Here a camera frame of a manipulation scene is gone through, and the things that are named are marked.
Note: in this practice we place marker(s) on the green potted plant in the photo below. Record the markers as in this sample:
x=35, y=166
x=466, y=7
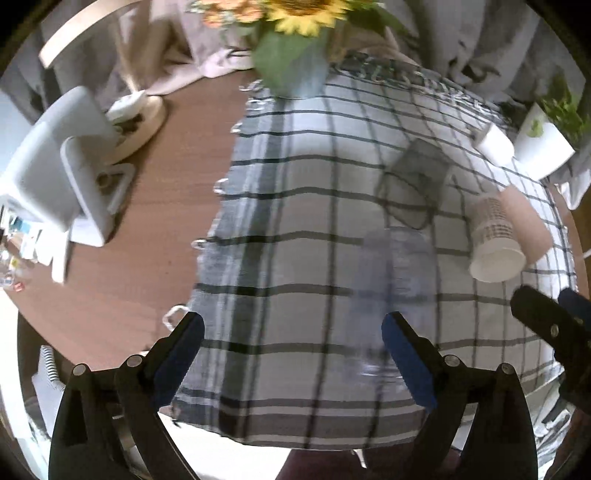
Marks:
x=565, y=110

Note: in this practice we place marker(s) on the grey plaid tablecloth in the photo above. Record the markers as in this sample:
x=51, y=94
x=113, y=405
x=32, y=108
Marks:
x=300, y=207

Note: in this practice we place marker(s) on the white plant pot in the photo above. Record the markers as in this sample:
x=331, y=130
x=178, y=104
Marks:
x=540, y=152

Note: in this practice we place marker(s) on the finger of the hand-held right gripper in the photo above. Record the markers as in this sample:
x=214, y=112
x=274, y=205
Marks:
x=540, y=314
x=576, y=304

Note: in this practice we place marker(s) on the clear plastic cup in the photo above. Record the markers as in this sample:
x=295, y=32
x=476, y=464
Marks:
x=388, y=277

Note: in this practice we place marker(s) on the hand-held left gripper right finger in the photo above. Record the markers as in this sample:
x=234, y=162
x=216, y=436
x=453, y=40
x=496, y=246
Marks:
x=410, y=364

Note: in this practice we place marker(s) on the pink paper cup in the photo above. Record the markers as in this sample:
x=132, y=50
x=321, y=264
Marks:
x=531, y=226

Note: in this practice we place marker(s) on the beige cloth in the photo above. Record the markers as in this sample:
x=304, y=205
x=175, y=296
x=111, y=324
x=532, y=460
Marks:
x=203, y=50

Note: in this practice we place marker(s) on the sunflower bouquet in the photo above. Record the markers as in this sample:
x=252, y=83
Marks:
x=300, y=14

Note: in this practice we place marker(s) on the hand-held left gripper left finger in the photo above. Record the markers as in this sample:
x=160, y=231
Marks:
x=179, y=353

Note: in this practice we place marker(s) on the white printed paper cup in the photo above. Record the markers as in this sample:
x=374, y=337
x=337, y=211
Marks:
x=496, y=258

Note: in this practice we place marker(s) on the white spiral notebook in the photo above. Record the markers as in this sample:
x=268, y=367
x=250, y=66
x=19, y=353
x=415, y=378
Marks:
x=46, y=383

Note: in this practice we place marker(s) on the small white cup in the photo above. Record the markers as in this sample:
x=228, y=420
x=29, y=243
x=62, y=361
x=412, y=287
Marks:
x=496, y=145

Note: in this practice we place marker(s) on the green vase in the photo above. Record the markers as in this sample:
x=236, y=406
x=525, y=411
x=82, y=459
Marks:
x=286, y=69

